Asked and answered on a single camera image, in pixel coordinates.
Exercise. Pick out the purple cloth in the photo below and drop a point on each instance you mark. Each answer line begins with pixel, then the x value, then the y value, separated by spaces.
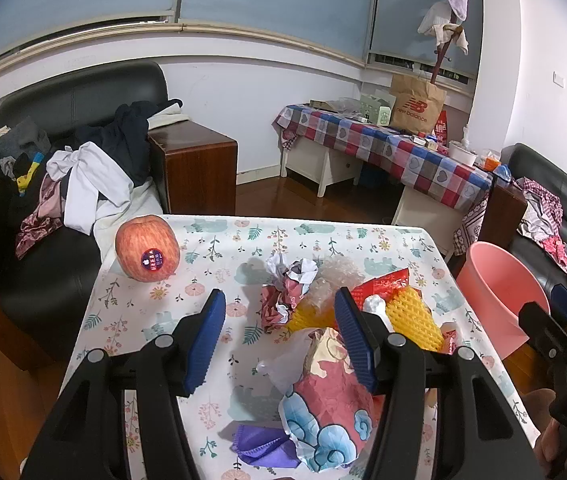
pixel 258 442

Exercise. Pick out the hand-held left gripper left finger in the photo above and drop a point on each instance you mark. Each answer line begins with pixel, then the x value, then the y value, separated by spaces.
pixel 208 340

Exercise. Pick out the clear plastic wrap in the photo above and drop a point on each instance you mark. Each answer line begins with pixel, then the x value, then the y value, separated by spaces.
pixel 331 280

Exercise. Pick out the checked tablecloth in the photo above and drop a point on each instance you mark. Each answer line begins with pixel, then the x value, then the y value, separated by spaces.
pixel 388 155

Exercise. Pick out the yellow foam fruit net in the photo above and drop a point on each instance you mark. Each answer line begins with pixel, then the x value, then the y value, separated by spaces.
pixel 411 317

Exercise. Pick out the dark navy garment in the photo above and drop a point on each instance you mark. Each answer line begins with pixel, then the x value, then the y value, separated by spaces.
pixel 123 135

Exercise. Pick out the red snack wrapper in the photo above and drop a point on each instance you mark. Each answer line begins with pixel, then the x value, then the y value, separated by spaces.
pixel 383 285

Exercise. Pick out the white tissue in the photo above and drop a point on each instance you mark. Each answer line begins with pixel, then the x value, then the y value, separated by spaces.
pixel 376 305

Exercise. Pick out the white garment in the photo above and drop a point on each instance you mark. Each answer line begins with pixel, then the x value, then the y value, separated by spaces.
pixel 88 180
pixel 438 17

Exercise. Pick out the red packet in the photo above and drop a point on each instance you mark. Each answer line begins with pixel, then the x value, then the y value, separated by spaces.
pixel 442 127

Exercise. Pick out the white red paper ball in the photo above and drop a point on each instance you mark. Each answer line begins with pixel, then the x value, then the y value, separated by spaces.
pixel 283 300

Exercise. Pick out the wooden coat rack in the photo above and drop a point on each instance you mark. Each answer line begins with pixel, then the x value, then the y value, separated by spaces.
pixel 438 62

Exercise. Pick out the blue plastic bag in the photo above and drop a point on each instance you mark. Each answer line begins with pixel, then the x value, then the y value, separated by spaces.
pixel 503 173

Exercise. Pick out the red patterned cloth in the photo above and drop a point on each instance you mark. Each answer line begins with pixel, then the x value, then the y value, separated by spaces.
pixel 471 225

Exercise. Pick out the pink plastic bucket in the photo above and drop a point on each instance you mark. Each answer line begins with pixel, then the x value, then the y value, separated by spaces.
pixel 493 285

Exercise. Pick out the plaid garment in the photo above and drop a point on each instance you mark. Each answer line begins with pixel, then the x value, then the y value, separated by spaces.
pixel 538 210

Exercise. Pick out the brown paper bag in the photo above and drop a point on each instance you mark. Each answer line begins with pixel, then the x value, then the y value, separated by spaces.
pixel 416 105

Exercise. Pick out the dark wooden side table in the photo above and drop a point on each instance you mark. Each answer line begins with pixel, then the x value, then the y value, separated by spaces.
pixel 506 215
pixel 198 170

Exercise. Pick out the floral tablecloth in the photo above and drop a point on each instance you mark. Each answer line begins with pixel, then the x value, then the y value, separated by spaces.
pixel 128 320

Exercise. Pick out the yellow blue cloth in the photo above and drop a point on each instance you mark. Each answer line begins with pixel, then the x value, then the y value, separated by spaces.
pixel 28 175

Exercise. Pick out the white table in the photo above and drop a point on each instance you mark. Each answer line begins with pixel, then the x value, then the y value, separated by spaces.
pixel 313 160

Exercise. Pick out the white bottle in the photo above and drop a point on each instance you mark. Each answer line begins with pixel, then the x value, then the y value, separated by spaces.
pixel 466 135

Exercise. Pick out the maroon pink garment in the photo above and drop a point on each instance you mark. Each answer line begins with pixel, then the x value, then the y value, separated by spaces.
pixel 38 220

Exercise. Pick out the black leather sofa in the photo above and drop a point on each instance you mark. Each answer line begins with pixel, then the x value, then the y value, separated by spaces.
pixel 38 280

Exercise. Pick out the green box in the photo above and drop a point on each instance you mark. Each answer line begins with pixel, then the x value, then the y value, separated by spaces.
pixel 376 110

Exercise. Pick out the narrow window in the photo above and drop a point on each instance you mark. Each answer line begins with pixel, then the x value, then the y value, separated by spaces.
pixel 403 0

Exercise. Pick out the white plastic bag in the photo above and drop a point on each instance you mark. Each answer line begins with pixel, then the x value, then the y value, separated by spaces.
pixel 288 360

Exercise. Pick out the red apple with sticker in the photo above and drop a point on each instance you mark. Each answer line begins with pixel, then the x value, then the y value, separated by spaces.
pixel 146 245

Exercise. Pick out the cream cloth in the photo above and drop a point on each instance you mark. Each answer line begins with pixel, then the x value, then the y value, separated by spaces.
pixel 168 117

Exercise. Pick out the orange packet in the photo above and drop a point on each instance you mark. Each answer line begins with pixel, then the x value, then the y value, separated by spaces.
pixel 491 161

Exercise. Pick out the red cloud-print paper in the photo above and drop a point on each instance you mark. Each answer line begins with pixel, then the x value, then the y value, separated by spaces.
pixel 328 400

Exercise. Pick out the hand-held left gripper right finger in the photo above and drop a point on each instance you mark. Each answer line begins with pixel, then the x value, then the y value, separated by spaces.
pixel 356 340

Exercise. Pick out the white wall socket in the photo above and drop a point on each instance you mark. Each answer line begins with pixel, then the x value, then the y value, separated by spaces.
pixel 558 78

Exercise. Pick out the pink floral garment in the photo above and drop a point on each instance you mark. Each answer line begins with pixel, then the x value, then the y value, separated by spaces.
pixel 556 252

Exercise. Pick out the person's right hand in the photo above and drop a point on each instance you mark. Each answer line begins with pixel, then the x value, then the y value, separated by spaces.
pixel 548 442

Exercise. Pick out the grey garment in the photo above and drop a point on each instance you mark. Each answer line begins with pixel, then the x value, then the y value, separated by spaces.
pixel 18 140

